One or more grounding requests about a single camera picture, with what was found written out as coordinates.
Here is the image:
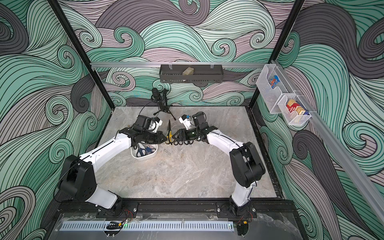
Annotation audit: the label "beige block in tray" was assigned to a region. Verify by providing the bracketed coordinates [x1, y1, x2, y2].
[182, 67, 195, 76]

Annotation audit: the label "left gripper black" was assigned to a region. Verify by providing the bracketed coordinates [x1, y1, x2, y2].
[141, 131, 168, 144]

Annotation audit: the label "black microphone on tripod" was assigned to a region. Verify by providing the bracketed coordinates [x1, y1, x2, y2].
[151, 88, 176, 120]

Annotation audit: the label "clear wall bin upper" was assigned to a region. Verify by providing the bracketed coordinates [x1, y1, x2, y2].
[257, 64, 295, 114]

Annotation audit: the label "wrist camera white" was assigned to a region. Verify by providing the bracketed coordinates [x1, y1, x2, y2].
[179, 112, 209, 130]
[132, 115, 163, 133]

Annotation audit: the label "aluminium wall rail back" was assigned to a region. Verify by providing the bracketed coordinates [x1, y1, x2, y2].
[90, 61, 267, 69]

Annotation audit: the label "clear wall bin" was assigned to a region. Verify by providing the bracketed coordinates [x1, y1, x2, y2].
[278, 94, 312, 127]
[257, 64, 295, 114]

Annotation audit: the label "yellow handled scissors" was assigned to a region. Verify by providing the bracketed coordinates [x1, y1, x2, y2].
[165, 120, 173, 145]

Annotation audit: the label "black wall shelf tray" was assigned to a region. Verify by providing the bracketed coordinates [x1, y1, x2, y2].
[159, 64, 224, 84]

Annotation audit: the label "red yellow boxes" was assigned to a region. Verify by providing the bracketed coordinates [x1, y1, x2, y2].
[286, 99, 310, 116]

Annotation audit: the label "white plastic storage box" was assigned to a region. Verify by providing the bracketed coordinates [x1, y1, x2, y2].
[131, 143, 158, 161]

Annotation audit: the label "blue handled scissors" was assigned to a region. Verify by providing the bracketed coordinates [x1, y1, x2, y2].
[136, 143, 156, 158]

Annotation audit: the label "aluminium wall rail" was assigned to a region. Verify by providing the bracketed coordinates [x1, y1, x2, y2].
[269, 59, 384, 223]
[90, 61, 267, 69]

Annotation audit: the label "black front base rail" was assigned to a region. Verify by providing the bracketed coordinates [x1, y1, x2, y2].
[58, 198, 297, 220]

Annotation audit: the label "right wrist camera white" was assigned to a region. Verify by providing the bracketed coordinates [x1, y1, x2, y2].
[179, 112, 209, 130]

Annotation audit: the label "blue red packet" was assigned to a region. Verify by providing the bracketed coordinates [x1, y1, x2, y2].
[268, 75, 281, 89]

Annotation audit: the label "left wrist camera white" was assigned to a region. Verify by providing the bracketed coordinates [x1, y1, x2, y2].
[132, 115, 163, 133]

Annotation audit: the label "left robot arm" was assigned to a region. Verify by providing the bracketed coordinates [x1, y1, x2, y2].
[57, 128, 167, 209]

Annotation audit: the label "aluminium wall rail right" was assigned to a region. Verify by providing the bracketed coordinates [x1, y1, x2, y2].
[269, 59, 384, 223]

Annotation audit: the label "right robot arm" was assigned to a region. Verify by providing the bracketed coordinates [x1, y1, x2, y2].
[172, 127, 266, 209]

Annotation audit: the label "clear wall bin lower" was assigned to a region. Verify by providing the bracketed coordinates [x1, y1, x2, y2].
[278, 94, 312, 127]

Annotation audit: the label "white perforated cable duct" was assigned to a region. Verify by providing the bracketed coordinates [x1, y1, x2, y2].
[59, 221, 235, 232]

